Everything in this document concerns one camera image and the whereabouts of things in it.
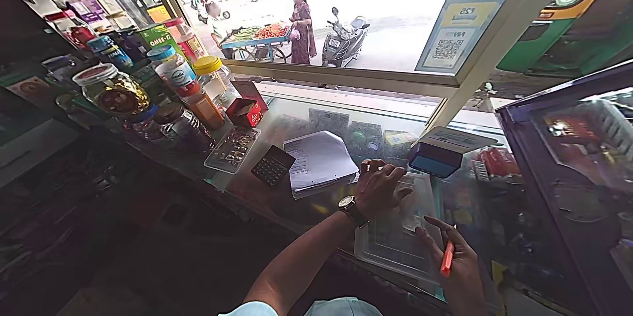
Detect clear tray with coins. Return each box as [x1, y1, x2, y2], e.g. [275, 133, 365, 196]
[204, 126, 261, 175]

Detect jar with orange contents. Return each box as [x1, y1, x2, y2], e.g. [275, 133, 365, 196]
[182, 90, 226, 130]

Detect jar with red contents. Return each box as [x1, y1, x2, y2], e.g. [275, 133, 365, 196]
[45, 10, 98, 50]

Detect open red box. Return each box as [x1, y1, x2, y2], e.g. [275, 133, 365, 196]
[226, 81, 269, 129]

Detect stack of white papers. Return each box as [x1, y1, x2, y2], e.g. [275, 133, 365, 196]
[283, 130, 360, 200]

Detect pile of red vegetables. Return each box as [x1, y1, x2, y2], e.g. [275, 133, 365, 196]
[254, 23, 291, 39]

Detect person's right forearm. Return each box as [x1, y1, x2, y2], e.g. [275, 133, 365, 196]
[447, 298, 489, 316]

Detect blue vegetable cart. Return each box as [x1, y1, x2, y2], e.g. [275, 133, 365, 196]
[221, 23, 293, 64]

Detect green and yellow auto rickshaw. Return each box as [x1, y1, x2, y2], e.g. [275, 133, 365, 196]
[496, 0, 633, 79]

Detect parked grey scooter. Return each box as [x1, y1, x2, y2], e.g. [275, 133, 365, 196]
[322, 7, 371, 68]

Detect jar with light blue lid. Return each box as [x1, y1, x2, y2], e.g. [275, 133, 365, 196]
[146, 45, 201, 98]

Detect dark framed glass display case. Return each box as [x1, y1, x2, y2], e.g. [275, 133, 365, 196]
[496, 60, 633, 316]

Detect clear plastic container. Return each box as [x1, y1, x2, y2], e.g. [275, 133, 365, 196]
[354, 172, 442, 287]

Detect jar with dark blue lid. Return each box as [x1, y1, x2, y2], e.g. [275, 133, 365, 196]
[124, 103, 165, 141]

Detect blue jar with white print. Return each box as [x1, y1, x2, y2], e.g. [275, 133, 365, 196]
[87, 35, 134, 70]

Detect jar with yellow lid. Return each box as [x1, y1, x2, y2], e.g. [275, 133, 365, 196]
[192, 55, 240, 109]

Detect orange marker pen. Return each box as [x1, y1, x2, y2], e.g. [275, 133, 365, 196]
[440, 224, 458, 278]

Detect person's right hand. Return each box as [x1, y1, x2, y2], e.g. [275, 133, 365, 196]
[415, 215, 487, 303]

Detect person's left forearm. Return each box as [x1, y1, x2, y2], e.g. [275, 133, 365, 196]
[219, 195, 370, 316]

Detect glass display counter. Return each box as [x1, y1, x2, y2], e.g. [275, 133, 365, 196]
[126, 84, 525, 316]

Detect small clear plastic piece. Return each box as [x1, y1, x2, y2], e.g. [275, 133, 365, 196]
[402, 214, 422, 236]

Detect jar with dark brown lid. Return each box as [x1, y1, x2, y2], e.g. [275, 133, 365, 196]
[153, 102, 216, 154]

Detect blue poster with square code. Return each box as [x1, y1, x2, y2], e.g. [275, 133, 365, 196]
[415, 0, 526, 76]

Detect person's left hand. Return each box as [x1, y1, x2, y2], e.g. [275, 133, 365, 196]
[354, 159, 413, 220]

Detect black calculator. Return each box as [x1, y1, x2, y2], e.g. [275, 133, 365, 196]
[251, 145, 296, 187]

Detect person's body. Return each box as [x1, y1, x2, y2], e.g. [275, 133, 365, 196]
[304, 297, 384, 316]

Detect purple box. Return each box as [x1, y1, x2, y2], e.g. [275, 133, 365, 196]
[66, 0, 107, 25]

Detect red packet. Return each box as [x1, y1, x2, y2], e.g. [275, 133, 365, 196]
[480, 147, 522, 177]

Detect large jar with golden sweets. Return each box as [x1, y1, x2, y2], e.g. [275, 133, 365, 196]
[72, 63, 150, 117]

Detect dark blue box, white flap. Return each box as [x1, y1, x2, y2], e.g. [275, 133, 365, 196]
[408, 126, 500, 179]

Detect green box with white print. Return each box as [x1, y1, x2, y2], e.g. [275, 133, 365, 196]
[137, 23, 180, 56]

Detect tall jar with pink lid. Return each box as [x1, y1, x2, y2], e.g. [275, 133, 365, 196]
[163, 17, 206, 64]

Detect metal window frame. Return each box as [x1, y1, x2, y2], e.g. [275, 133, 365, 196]
[141, 0, 582, 131]

